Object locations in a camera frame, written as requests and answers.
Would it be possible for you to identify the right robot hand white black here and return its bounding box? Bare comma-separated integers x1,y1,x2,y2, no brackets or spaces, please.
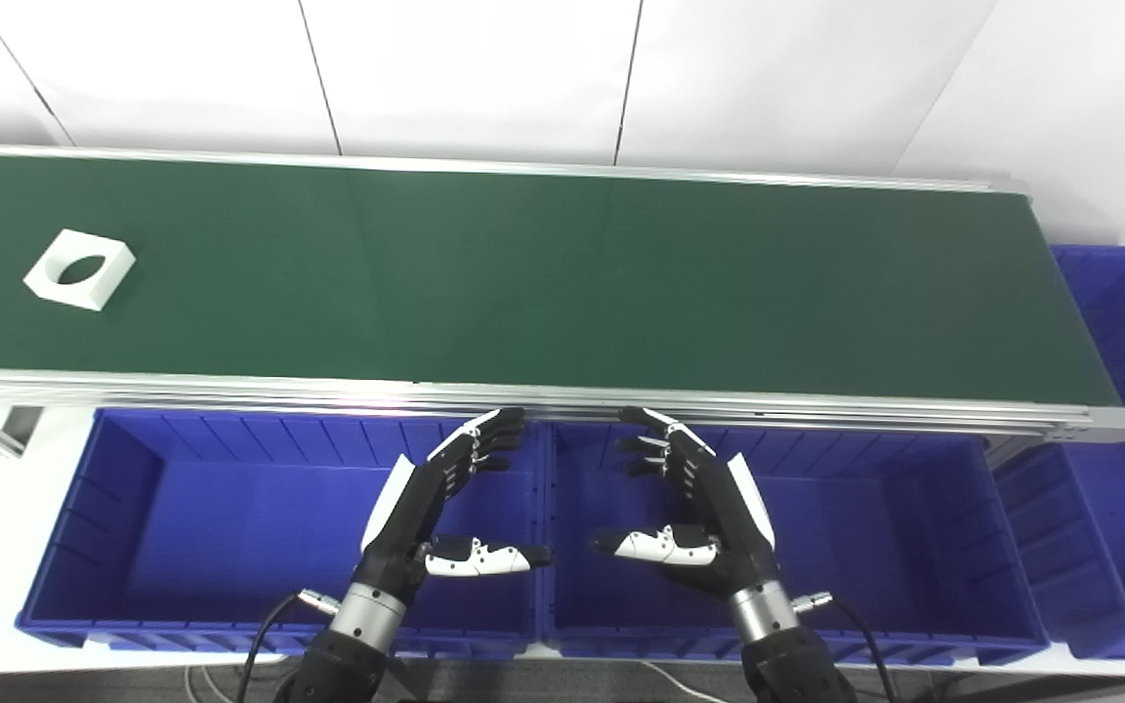
590,405,784,601

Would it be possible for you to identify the green conveyor belt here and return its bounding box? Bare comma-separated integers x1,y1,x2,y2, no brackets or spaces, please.
0,144,1125,446
0,154,1125,406

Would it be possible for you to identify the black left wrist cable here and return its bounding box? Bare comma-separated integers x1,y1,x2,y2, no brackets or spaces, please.
235,588,341,703

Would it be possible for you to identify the white floor cable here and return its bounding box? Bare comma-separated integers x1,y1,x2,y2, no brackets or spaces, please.
184,666,236,703
641,661,725,703

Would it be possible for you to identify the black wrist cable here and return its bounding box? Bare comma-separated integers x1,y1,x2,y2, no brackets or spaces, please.
793,590,903,703
235,588,341,703

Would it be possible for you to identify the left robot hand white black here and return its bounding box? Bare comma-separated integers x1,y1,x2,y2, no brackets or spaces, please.
355,407,555,599

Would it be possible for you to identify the white square part with hole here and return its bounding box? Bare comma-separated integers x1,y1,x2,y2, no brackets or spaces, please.
23,228,137,311

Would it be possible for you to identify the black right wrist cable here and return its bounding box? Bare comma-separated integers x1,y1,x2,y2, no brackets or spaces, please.
793,590,903,703

